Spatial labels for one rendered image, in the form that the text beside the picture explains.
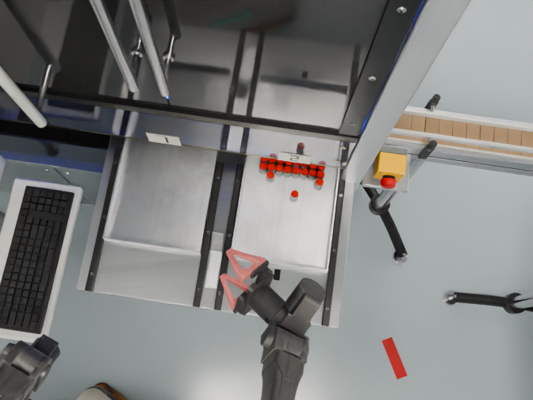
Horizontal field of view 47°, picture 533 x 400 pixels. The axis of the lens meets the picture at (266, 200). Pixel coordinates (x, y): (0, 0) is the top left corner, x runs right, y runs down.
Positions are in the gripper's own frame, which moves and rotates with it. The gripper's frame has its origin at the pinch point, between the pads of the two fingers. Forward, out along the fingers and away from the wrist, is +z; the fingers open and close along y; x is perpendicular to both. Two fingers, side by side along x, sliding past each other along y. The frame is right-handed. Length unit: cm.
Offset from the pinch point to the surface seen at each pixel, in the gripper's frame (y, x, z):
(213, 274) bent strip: 32.6, 13.1, 12.1
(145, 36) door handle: -46, -6, 22
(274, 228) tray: 24.8, 31.8, 9.4
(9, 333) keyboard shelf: 55, -31, 42
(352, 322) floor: 106, 79, -14
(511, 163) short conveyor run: 3, 86, -25
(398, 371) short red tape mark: 110, 80, -40
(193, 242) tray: 30.2, 14.5, 21.8
